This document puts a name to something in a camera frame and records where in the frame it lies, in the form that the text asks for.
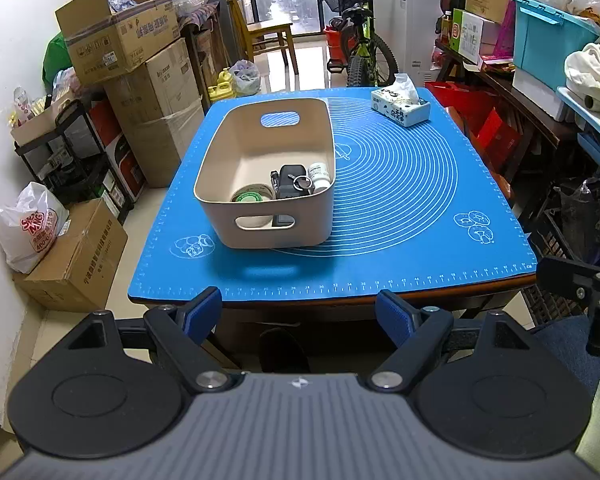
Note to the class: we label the wooden chair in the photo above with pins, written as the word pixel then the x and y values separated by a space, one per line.
pixel 270 27

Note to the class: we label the beige plastic storage basket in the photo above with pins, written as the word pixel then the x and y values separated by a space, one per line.
pixel 260 145

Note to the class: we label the green and black bicycle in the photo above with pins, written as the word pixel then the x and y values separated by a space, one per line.
pixel 362 55

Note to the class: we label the blue silicone baking mat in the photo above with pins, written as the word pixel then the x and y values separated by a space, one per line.
pixel 395 200

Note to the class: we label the grey plastic bag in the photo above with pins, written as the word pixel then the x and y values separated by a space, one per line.
pixel 245 77

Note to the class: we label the red bucket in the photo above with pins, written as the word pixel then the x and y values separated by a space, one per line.
pixel 336 42

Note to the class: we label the clear tape roll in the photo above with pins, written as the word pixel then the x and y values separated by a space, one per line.
pixel 266 190

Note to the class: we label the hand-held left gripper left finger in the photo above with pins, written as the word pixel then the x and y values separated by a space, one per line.
pixel 205 310

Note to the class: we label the cardboard box with black print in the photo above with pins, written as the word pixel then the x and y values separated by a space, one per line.
pixel 75 255

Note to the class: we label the white cloth bag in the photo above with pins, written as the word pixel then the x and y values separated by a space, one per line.
pixel 592 72

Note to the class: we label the yellow plastic jug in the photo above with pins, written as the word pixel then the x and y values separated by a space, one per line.
pixel 222 87

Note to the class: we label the white refrigerator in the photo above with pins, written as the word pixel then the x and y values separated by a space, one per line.
pixel 415 25

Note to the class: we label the white plastic bag red print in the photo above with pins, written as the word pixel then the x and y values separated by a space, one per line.
pixel 25 225

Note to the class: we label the black marker pen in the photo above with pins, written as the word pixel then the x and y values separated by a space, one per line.
pixel 275 180

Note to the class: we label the red gift bags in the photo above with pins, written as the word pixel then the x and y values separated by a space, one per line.
pixel 475 115

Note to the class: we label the small drink bottle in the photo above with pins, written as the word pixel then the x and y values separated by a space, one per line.
pixel 447 27

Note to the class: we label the black plastic crate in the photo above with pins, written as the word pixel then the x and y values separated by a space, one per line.
pixel 565 210

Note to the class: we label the white foam box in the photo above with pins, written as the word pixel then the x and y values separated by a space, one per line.
pixel 537 92

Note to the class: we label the dark wooden side table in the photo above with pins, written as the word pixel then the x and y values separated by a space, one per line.
pixel 535 120

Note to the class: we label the black metal shelf rack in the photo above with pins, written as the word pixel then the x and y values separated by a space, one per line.
pixel 75 165

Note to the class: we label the dark wooden cabinet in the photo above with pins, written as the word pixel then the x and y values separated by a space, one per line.
pixel 205 45

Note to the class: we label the large plain cardboard box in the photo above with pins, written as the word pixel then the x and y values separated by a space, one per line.
pixel 160 80

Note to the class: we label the red and white appliance box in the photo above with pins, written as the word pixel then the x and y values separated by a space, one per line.
pixel 122 160

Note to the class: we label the black remote control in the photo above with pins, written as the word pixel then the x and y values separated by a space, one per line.
pixel 287 170

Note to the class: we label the green bag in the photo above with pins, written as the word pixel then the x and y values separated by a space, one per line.
pixel 55 60

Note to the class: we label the green and white carton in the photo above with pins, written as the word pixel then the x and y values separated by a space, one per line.
pixel 467 32

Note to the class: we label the white pill bottle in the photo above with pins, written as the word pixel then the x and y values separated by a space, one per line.
pixel 320 175

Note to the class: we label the white tissue pack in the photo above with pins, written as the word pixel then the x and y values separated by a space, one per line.
pixel 400 105

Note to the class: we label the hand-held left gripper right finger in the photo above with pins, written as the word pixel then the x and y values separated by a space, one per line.
pixel 395 315

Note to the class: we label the teal plastic storage bin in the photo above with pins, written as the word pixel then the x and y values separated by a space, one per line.
pixel 550 45

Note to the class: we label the open cardboard box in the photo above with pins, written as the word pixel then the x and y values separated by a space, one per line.
pixel 115 40

